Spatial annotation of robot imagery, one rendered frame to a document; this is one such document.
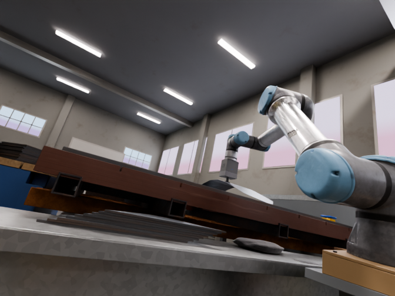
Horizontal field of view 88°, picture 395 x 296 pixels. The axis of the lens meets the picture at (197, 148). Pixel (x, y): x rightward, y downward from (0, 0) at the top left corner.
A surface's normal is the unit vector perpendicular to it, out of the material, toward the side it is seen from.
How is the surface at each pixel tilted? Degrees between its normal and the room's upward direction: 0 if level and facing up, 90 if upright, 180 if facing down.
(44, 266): 90
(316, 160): 99
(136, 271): 90
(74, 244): 90
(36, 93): 90
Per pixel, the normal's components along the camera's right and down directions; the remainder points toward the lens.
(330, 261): -0.81, -0.33
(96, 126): 0.56, -0.14
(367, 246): -0.82, -0.52
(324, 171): -0.96, -0.13
